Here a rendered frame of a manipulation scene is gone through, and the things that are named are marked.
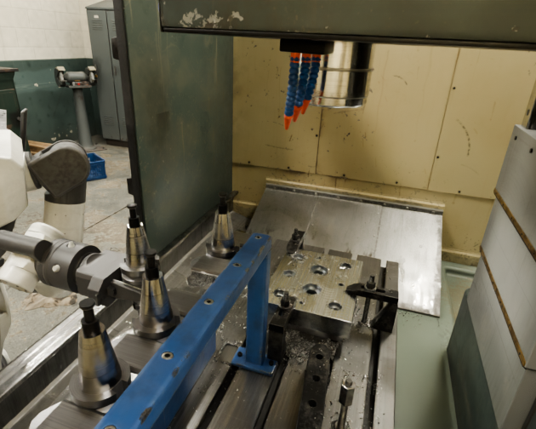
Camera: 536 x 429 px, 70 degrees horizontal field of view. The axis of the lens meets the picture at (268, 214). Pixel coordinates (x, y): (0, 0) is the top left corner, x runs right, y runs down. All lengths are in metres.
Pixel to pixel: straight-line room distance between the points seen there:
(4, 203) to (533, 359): 1.06
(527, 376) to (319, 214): 1.27
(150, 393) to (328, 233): 1.47
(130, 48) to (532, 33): 1.05
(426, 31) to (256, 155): 1.59
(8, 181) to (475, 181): 1.75
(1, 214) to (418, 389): 1.22
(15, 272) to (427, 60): 1.64
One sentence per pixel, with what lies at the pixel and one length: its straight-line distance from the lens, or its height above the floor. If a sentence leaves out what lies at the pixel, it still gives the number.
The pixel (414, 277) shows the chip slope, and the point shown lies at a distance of 1.76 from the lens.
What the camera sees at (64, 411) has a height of 1.22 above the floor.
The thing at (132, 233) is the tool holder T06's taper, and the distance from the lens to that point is 0.64.
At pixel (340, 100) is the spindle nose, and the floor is 1.47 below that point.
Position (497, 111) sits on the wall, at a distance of 1.92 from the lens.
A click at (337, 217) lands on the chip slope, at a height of 0.80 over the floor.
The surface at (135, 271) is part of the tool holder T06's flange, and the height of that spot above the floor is 1.23.
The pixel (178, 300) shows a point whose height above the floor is 1.22.
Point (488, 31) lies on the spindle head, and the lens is 0.54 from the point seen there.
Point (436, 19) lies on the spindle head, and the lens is 0.53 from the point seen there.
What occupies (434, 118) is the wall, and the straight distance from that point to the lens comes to 1.89.
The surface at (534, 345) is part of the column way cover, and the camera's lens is 0.83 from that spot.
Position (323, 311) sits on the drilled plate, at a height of 0.99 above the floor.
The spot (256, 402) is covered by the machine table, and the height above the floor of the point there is 0.90.
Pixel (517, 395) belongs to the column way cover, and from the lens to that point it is 0.91.
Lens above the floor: 1.57
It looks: 24 degrees down
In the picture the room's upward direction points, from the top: 3 degrees clockwise
